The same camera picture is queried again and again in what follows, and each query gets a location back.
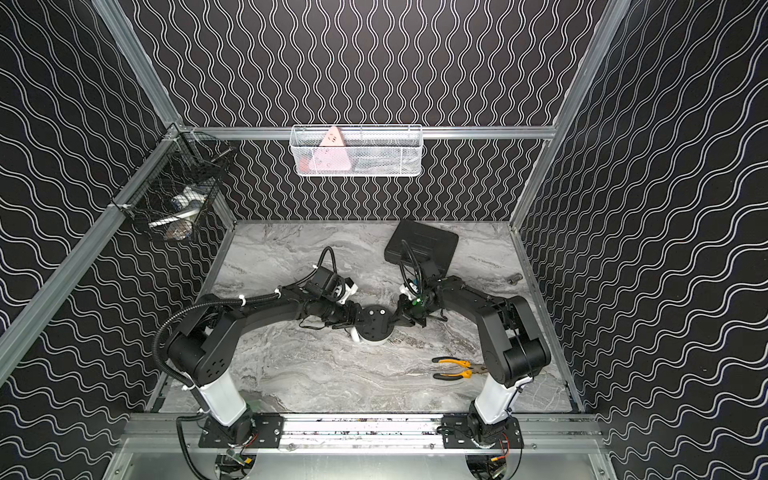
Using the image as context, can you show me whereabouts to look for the white twin-bell alarm clock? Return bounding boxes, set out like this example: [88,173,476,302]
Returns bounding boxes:
[349,304,395,343]

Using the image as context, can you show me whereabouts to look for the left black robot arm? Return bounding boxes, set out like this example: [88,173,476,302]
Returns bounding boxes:
[152,246,361,428]

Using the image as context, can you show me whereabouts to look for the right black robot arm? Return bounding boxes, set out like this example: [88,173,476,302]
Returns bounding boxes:
[394,240,551,437]

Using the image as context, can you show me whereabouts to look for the black plastic tool case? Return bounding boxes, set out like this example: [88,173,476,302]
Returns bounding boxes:
[384,220,459,278]

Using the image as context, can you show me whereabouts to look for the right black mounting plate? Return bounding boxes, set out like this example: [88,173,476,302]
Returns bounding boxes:
[436,414,525,451]

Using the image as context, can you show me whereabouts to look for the black mounting plate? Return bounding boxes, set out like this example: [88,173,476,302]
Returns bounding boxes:
[198,413,285,449]
[436,414,525,451]

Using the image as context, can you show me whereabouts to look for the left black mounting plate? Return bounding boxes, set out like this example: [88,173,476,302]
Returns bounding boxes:
[198,413,285,449]

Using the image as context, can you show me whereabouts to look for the pink triangle card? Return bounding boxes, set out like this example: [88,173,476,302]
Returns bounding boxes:
[308,126,352,174]

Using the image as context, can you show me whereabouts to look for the white items in black basket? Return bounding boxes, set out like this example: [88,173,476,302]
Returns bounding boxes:
[148,186,207,241]

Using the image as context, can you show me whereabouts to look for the yellow-handled pliers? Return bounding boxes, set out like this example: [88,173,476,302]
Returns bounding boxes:
[432,356,489,381]

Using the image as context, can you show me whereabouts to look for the white wire mesh basket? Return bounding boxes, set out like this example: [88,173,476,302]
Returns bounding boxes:
[289,124,424,177]

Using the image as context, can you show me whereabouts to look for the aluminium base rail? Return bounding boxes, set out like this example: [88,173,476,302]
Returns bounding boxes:
[119,412,604,454]

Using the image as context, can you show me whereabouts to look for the black wire mesh basket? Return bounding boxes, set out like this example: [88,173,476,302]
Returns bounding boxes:
[117,132,235,243]

